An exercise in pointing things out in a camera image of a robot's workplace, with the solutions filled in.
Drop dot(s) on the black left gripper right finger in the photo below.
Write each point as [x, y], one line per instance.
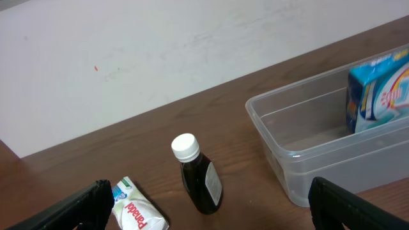
[333, 207]

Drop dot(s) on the white Panadol box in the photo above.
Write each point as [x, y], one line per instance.
[133, 211]

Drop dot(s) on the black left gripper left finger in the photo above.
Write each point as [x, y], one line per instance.
[89, 208]

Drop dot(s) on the clear plastic container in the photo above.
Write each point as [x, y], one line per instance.
[304, 135]

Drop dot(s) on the dark brown medicine bottle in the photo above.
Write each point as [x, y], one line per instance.
[198, 173]

